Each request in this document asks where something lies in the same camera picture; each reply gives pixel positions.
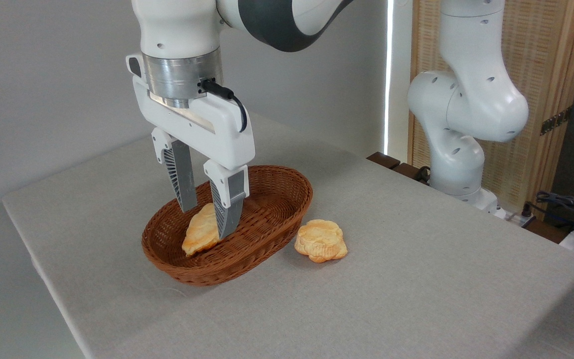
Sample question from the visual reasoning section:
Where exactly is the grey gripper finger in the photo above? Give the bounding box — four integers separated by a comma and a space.
203, 160, 249, 240
151, 128, 198, 213

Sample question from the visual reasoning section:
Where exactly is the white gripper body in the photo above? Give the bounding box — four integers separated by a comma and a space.
127, 54, 256, 170

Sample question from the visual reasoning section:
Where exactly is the flower-shaped round bread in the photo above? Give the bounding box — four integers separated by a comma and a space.
294, 219, 348, 263

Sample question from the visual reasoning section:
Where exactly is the croissant-shaped bread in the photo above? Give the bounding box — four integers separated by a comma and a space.
182, 202, 223, 257

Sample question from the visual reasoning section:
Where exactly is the brown wicker oval basket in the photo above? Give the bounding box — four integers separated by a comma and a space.
142, 165, 313, 287

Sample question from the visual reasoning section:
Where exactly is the dark brown wooden block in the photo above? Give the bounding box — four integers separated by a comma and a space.
367, 152, 432, 185

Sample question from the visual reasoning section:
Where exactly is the grey tablecloth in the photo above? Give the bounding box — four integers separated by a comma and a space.
2, 107, 574, 359

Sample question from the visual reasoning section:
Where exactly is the black metal screen hinge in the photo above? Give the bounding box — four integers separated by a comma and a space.
540, 107, 573, 136

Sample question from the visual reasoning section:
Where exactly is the wooden folding screen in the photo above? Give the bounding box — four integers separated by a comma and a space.
408, 0, 574, 220

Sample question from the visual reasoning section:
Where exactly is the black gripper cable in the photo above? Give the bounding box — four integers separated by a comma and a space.
200, 79, 248, 133

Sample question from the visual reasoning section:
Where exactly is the black cable bundle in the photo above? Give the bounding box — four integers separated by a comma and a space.
526, 191, 574, 235

